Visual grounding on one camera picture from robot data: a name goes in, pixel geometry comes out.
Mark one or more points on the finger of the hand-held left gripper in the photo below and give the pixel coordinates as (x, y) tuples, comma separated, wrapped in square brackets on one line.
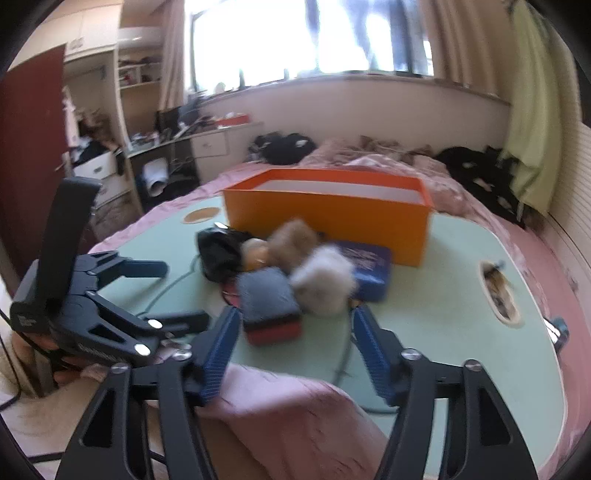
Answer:
[(184, 322), (138, 269)]

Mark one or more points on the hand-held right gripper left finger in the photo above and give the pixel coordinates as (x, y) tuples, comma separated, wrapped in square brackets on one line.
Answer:
[(221, 355)]

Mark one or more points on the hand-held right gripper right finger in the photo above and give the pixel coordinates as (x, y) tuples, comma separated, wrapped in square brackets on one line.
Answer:
[(371, 355)]

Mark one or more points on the red rectangular pouch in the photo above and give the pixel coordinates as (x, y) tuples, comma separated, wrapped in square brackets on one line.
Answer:
[(268, 295)]

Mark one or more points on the blue rectangular tin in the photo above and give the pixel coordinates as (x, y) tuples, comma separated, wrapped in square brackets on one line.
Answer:
[(369, 267)]

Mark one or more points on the white fluffy pom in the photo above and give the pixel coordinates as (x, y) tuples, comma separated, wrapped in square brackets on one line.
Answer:
[(323, 281)]

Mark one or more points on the orange cardboard box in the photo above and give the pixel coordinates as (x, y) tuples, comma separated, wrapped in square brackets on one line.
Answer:
[(323, 217)]

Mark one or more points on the light green desktop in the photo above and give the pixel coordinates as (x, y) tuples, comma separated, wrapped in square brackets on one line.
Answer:
[(438, 300)]

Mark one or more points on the person's left hand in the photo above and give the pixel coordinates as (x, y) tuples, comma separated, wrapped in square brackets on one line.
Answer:
[(69, 374)]

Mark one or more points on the black pouch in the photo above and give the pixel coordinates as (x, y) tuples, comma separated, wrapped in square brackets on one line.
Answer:
[(219, 256)]

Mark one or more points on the rolled white paper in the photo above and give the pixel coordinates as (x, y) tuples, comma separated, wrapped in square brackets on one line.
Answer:
[(154, 177)]

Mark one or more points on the pink blanket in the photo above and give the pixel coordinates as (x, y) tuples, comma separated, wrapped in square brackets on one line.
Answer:
[(286, 424)]

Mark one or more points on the peach round ball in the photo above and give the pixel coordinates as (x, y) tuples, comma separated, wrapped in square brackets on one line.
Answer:
[(255, 253)]

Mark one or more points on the white drawer cabinet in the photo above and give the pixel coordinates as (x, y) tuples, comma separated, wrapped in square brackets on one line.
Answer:
[(99, 168)]

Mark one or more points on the brown fluffy pom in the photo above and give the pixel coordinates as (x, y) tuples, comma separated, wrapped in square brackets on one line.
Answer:
[(291, 244)]

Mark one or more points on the dark red door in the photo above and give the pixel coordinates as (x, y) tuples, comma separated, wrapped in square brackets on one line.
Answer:
[(32, 138)]

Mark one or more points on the white desk with drawers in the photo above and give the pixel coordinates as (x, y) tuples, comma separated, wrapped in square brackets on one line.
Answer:
[(210, 145)]

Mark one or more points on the black monitor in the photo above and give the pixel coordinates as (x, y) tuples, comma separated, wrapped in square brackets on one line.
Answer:
[(168, 120)]

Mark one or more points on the small orange box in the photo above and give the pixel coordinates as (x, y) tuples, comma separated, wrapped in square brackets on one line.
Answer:
[(233, 121)]

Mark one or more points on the black clothes pile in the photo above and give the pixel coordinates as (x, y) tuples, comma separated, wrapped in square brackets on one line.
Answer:
[(284, 147), (480, 180)]

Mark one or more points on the blue table clamp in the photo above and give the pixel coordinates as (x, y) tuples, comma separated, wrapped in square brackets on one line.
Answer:
[(559, 330)]

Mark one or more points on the pale floral quilt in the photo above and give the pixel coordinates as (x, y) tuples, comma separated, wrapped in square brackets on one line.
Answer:
[(369, 161)]

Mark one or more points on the pink bed sheet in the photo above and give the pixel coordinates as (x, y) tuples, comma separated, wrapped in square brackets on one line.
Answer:
[(531, 240)]

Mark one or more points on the beige knit blanket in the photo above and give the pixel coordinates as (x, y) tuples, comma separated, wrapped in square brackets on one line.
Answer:
[(397, 145)]

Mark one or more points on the beige curtain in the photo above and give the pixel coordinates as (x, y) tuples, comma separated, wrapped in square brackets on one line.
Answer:
[(461, 41), (173, 55)]

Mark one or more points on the large window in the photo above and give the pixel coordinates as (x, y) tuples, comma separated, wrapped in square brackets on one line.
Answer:
[(258, 41)]

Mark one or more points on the light green curtain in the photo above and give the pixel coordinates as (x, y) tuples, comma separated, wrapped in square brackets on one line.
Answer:
[(535, 115)]

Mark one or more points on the wall shelf unit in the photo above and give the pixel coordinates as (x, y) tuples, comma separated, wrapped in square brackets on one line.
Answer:
[(138, 69)]

